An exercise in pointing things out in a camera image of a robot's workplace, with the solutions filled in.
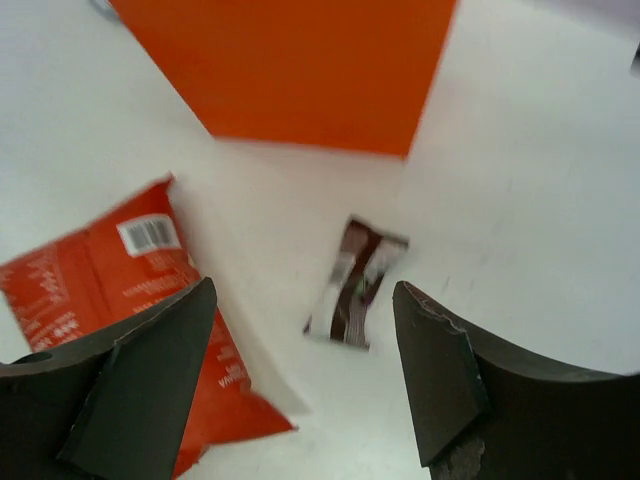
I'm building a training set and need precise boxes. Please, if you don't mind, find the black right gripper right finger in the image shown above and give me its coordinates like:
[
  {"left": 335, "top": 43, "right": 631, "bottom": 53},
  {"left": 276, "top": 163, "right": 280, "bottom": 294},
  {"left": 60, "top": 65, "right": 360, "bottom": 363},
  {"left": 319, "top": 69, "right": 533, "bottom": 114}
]
[{"left": 393, "top": 281, "right": 639, "bottom": 479}]

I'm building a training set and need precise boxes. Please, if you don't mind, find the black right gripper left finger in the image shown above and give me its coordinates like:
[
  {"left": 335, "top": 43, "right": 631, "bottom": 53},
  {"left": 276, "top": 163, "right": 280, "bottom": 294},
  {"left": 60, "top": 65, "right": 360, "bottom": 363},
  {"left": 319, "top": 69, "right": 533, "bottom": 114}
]
[{"left": 1, "top": 278, "right": 217, "bottom": 479}]

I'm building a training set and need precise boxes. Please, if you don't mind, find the brown chocolate snack packet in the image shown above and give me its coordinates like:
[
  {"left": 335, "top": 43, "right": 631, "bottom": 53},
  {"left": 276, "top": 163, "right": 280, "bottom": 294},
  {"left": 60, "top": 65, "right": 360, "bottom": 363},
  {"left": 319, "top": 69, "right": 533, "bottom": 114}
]
[{"left": 303, "top": 216, "right": 409, "bottom": 351}]

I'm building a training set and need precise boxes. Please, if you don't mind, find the large red chips bag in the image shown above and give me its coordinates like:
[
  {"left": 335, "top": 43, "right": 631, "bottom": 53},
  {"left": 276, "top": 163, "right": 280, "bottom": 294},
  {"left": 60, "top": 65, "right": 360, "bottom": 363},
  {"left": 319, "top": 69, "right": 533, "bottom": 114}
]
[{"left": 1, "top": 175, "right": 295, "bottom": 477}]

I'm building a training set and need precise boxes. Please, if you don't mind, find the orange paper bag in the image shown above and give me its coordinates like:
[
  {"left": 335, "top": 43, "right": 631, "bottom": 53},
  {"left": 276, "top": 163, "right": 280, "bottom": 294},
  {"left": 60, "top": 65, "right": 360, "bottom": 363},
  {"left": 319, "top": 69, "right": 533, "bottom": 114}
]
[{"left": 113, "top": 0, "right": 457, "bottom": 158}]

